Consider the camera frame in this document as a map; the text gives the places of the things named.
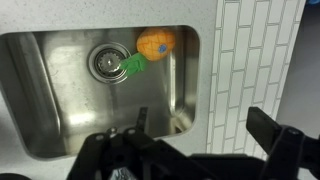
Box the stainless steel sink basin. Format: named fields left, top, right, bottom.
left=0, top=26, right=200, bottom=159

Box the metal sink drain strainer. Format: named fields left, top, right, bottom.
left=87, top=42, right=131, bottom=84

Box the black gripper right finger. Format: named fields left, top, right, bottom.
left=246, top=107, right=282, bottom=154

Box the white brick tile panel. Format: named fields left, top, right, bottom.
left=206, top=0, right=307, bottom=159

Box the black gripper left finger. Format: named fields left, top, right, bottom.
left=136, top=107, right=148, bottom=131

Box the orange pineapple plush toy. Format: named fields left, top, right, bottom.
left=119, top=27, right=176, bottom=76

